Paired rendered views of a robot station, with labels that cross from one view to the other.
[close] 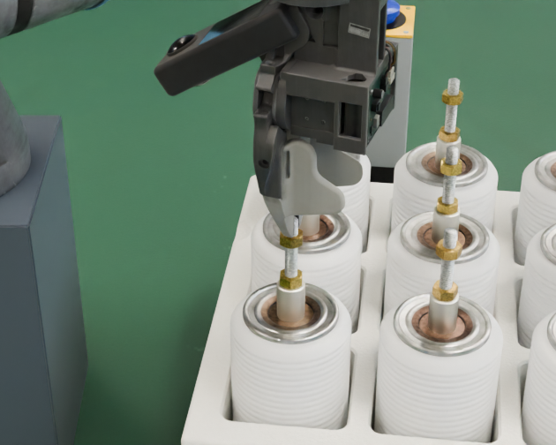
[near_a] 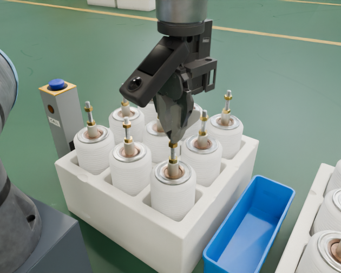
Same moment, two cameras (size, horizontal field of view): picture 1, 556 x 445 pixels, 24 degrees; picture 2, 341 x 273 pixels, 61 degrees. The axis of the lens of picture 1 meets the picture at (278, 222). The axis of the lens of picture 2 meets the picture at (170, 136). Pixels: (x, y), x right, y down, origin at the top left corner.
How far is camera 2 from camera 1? 74 cm
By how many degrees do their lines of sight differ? 50
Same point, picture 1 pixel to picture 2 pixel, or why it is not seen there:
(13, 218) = (66, 224)
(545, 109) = not seen: hidden behind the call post
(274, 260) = (137, 166)
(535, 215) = (154, 114)
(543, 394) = (227, 144)
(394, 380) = (206, 167)
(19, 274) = (78, 246)
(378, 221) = not seen: hidden behind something
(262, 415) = (185, 210)
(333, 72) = (200, 62)
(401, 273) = (163, 144)
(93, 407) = not seen: outside the picture
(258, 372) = (184, 196)
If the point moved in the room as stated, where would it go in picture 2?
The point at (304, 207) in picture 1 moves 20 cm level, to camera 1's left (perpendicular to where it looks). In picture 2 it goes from (189, 124) to (124, 198)
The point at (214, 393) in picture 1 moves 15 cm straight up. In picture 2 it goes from (164, 219) to (163, 161)
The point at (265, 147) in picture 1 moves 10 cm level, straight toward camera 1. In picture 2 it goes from (191, 104) to (254, 119)
